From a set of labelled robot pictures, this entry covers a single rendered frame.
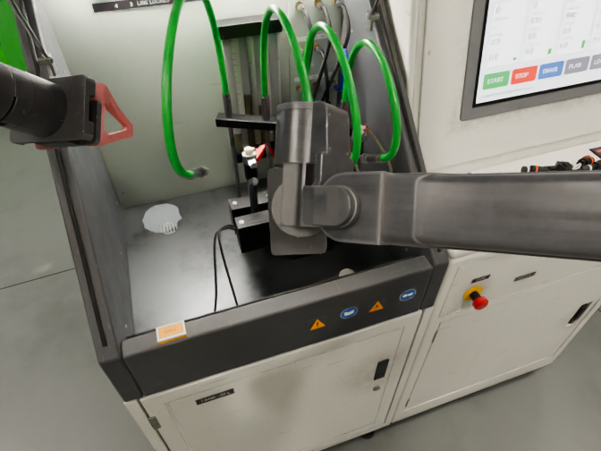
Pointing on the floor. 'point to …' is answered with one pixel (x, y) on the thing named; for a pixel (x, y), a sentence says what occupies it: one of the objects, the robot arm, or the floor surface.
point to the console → (520, 127)
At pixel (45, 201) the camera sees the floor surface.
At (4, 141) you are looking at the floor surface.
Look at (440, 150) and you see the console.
